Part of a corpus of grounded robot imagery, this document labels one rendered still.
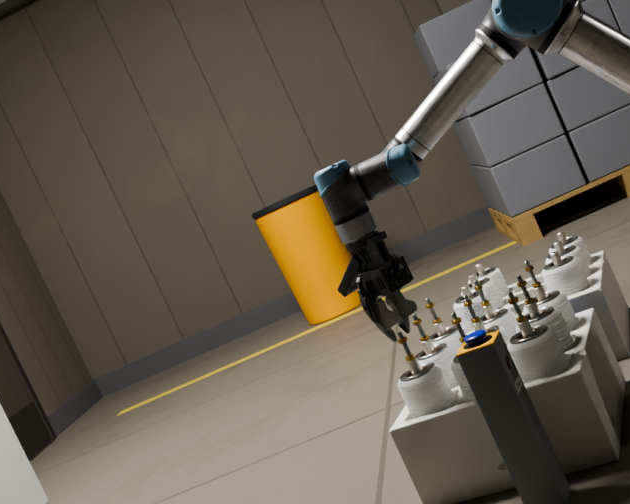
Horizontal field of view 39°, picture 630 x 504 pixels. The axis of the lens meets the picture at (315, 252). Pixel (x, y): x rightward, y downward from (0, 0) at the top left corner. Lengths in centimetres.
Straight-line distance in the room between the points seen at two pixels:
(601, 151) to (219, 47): 229
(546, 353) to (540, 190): 254
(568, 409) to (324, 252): 290
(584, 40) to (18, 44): 444
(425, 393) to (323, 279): 275
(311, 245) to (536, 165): 115
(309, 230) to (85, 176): 168
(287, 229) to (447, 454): 281
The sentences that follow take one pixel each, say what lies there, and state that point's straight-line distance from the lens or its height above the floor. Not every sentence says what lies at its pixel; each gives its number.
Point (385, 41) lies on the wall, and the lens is 524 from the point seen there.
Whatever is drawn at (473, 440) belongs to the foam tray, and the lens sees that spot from 176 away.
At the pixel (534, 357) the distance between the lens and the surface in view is 171.
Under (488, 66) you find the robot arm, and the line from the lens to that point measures 182.
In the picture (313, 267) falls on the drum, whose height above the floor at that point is 28.
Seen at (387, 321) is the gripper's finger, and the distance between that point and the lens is 176.
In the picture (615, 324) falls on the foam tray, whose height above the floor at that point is 9.
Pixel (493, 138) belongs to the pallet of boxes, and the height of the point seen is 50.
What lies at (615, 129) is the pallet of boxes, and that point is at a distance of 428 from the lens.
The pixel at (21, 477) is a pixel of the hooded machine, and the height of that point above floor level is 19.
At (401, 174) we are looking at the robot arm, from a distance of 170.
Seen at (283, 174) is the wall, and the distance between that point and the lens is 528.
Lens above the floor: 69
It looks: 4 degrees down
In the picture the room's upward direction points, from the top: 25 degrees counter-clockwise
